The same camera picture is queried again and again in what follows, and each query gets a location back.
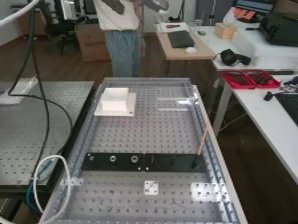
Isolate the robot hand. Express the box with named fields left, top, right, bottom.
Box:
left=142, top=0, right=172, bottom=14

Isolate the black laptop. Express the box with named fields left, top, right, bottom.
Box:
left=167, top=30, right=198, bottom=49

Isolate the person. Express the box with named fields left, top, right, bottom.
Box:
left=92, top=0, right=147, bottom=79

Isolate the small wooden box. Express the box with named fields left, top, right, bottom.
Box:
left=214, top=22, right=239, bottom=42

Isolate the cardboard box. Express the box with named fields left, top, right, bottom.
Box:
left=74, top=22, right=114, bottom=63

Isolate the wooden desk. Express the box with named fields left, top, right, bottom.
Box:
left=155, top=31, right=220, bottom=80

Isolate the black office chair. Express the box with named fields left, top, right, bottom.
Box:
left=43, top=0, right=80, bottom=48

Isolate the black headset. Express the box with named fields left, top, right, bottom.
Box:
left=219, top=48, right=253, bottom=67

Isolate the red tray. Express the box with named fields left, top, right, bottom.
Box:
left=221, top=70, right=259, bottom=90
left=247, top=69, right=283, bottom=90

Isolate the black case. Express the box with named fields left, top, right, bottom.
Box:
left=259, top=12, right=298, bottom=47

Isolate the small white box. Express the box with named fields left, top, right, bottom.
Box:
left=100, top=86, right=132, bottom=113

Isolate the small black gadget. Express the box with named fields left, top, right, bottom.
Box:
left=264, top=91, right=277, bottom=102

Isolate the clear box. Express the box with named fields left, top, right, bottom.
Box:
left=39, top=76, right=249, bottom=224

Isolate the thin stick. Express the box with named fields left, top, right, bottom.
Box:
left=196, top=124, right=211, bottom=156

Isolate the white desk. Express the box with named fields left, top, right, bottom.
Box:
left=212, top=74, right=298, bottom=186

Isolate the black plate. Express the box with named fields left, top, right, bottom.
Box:
left=83, top=152, right=210, bottom=174

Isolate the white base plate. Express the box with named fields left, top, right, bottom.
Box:
left=94, top=92, right=138, bottom=118

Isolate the black cable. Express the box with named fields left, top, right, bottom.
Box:
left=7, top=8, right=75, bottom=183

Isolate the small white square bracket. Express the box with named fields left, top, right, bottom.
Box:
left=143, top=180, right=162, bottom=196

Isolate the white cable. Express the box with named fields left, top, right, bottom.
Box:
left=33, top=154, right=74, bottom=215

